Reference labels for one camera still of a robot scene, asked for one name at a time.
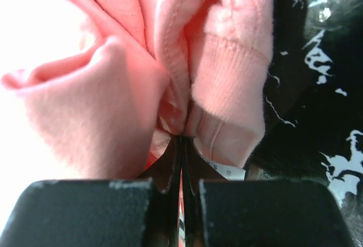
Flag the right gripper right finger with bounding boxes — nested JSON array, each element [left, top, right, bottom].
[[181, 137, 353, 246]]

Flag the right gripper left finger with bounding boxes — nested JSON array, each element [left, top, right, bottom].
[[1, 137, 181, 246]]

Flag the pink t shirt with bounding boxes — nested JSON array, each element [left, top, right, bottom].
[[1, 0, 273, 180]]

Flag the black marble pattern mat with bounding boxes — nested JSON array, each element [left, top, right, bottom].
[[247, 0, 362, 246]]

